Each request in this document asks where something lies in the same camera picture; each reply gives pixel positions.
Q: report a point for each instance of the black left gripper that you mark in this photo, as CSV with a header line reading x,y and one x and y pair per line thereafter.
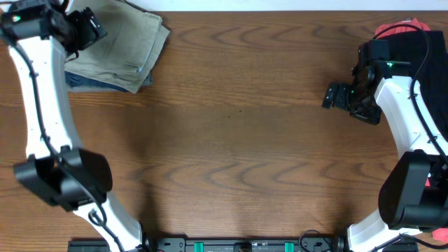
x,y
88,26

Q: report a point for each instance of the black garment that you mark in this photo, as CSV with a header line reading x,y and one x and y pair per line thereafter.
x,y
412,47

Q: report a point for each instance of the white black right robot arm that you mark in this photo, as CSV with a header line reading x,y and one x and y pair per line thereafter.
x,y
407,84

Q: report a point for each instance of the khaki shorts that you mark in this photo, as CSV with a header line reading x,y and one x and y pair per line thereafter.
x,y
127,54

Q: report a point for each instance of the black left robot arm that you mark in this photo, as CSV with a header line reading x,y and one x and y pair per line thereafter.
x,y
41,35

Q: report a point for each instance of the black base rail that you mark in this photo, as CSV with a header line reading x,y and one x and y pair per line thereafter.
x,y
313,244

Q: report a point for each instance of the folded navy blue shorts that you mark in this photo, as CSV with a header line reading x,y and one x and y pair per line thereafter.
x,y
77,83

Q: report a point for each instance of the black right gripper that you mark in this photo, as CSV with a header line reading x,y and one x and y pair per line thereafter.
x,y
336,96

